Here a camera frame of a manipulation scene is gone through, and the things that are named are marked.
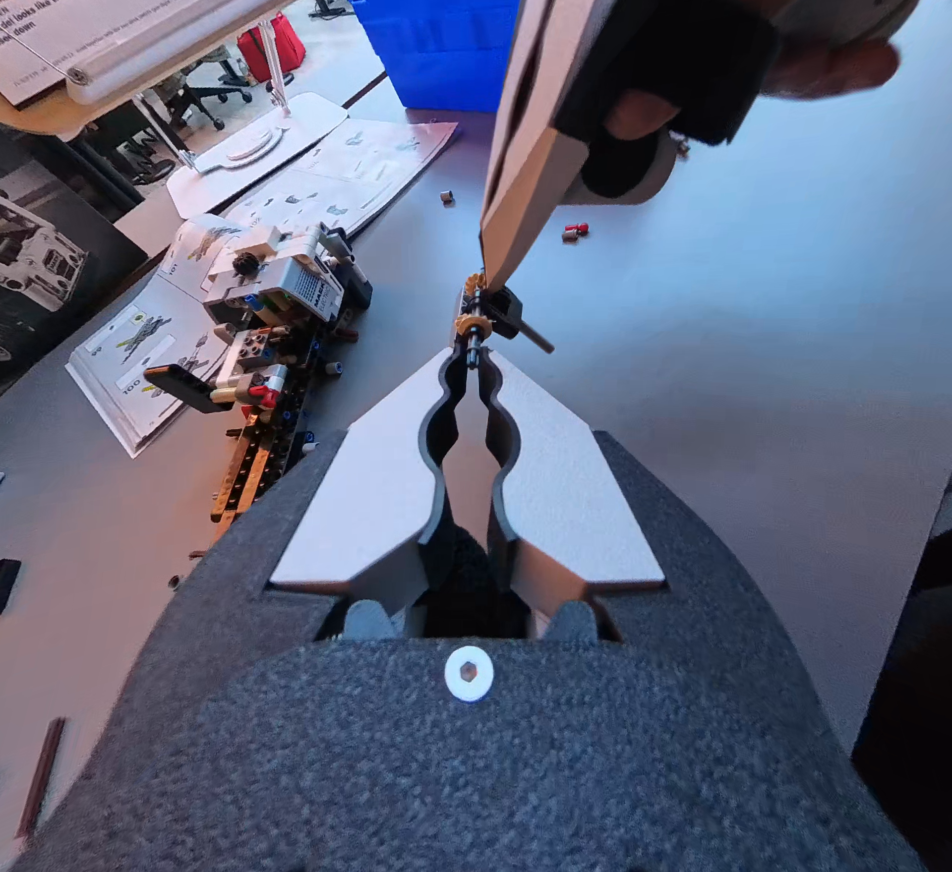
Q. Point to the person's right hand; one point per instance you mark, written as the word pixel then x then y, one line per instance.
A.
pixel 833 69

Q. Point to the small lego gear assembly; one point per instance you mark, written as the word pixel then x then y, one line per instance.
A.
pixel 506 307

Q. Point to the black printed lego box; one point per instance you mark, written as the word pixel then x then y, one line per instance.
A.
pixel 44 270

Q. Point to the black office chair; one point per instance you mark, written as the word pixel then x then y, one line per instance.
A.
pixel 216 87

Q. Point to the lego truck model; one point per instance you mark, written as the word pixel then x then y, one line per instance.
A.
pixel 297 292

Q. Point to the open lego instruction booklet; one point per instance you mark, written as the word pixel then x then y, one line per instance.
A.
pixel 126 359

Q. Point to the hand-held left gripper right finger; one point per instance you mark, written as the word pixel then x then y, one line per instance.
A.
pixel 573 507

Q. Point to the brown lego axle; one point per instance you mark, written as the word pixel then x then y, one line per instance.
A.
pixel 42 775

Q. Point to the red and grey lego piece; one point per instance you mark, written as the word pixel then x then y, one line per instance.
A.
pixel 576 229

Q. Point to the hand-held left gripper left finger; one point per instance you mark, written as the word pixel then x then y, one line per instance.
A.
pixel 357 507

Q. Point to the red bag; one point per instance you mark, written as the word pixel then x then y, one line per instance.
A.
pixel 286 46

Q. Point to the blue plastic bin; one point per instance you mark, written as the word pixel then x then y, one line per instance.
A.
pixel 439 32

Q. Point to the white illustrated paper sheet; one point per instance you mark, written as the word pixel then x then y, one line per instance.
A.
pixel 372 165

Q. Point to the document holder stand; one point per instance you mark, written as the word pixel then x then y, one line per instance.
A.
pixel 186 46

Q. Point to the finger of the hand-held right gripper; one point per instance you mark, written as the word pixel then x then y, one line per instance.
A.
pixel 524 54
pixel 587 17

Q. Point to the small grey lego piece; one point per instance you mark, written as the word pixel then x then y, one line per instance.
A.
pixel 678 145

